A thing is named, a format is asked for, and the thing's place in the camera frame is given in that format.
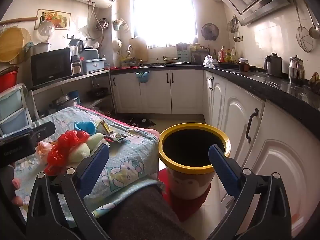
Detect kitchen window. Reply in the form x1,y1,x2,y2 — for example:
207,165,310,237
132,0,196,48

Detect steel kettle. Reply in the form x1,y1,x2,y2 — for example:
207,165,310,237
288,55,306,84

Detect blue hanging basket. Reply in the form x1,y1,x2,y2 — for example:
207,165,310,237
135,71,151,84

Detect brown jar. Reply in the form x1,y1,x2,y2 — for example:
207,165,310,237
238,58,251,72

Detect round bamboo tray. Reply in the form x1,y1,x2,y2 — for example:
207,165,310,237
0,27,32,65

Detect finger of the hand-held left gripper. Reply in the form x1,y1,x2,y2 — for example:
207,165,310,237
15,121,56,142

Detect grey kettle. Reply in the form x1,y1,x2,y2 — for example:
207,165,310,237
264,53,284,77

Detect printed cartoon blanket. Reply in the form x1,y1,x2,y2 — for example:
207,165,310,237
12,105,160,218

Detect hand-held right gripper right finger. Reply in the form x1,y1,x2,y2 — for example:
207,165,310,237
207,144,292,240

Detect pink blanket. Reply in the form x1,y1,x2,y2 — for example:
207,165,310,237
80,104,161,142

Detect steel pot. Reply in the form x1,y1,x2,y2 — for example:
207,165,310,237
52,94,81,108

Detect white plastic bag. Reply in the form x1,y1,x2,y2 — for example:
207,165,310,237
203,55,215,68

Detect wooden cutting board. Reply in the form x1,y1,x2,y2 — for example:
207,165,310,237
129,37,149,63

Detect blender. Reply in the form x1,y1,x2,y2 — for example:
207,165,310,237
68,35,84,76

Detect white colander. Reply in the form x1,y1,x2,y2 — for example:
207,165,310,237
112,38,123,55

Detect black wok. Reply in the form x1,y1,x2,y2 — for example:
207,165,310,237
86,87,109,98

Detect plastic drawer cabinet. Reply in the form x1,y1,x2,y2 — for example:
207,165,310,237
0,83,32,133

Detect brown root vegetables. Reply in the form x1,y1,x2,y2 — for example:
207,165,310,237
308,72,320,92

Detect pink tissue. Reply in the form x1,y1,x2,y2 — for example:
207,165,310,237
35,141,54,163

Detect white wall holder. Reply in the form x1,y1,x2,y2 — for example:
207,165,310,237
113,18,131,32

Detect wire skimmer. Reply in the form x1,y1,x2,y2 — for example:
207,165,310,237
292,0,315,53

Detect black microwave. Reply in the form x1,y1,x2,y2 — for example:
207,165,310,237
30,47,74,88

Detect fruit wall poster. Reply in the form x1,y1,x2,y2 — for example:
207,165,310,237
34,9,71,31

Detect wooden rolling pin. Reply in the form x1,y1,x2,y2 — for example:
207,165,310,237
0,17,38,26

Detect white pot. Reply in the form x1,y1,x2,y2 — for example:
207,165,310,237
32,41,52,55

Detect person's left hand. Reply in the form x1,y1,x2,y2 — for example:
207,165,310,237
10,178,25,206

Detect person's dark trouser leg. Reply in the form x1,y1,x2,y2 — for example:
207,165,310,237
100,185,195,240

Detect metal shelf rack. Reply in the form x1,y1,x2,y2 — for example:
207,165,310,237
31,69,118,117

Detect steel ladle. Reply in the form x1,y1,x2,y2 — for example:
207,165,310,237
303,0,320,40

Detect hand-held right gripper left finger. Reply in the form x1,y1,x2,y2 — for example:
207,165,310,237
26,142,110,240

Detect grey plastic box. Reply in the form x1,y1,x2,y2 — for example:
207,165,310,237
82,49,99,59

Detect blue plastic dish box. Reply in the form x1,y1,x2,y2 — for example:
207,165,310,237
81,58,106,72

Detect red bucket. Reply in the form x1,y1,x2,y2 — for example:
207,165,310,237
0,67,19,93

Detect white kitchen cabinets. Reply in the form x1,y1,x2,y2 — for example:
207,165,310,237
110,69,320,240

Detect red plastic bag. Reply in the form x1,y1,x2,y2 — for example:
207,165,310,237
44,130,90,176

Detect coiled hose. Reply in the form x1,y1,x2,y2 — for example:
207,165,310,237
96,17,110,31

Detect dark wall fan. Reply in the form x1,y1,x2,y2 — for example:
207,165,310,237
201,23,220,41

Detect yellow rimmed waste bin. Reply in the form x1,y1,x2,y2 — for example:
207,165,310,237
159,123,232,201

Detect black kitchen countertop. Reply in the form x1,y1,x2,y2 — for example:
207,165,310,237
109,63,320,132

